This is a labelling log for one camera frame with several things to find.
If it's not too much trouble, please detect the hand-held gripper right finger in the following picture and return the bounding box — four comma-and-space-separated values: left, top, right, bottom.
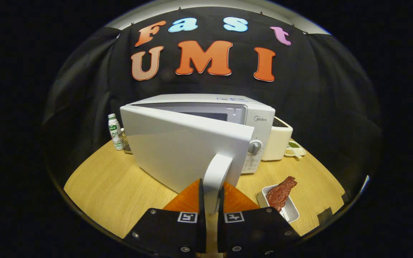
217, 182, 302, 257

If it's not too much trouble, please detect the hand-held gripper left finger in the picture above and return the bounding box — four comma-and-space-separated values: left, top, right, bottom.
123, 178, 207, 258

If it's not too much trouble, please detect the red meat piece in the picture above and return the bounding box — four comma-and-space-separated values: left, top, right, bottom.
266, 176, 298, 212

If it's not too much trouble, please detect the white microwave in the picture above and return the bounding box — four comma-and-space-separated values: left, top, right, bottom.
120, 94, 276, 215

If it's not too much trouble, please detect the white ribbed tray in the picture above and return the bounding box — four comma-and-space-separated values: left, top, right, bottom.
257, 185, 300, 224

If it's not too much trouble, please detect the white toaster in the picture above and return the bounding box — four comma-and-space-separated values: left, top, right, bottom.
262, 116, 294, 161

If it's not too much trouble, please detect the divided dish with beans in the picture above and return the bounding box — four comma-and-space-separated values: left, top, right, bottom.
285, 140, 307, 159

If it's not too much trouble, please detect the white green-label bottle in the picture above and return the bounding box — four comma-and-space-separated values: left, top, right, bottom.
108, 114, 124, 151

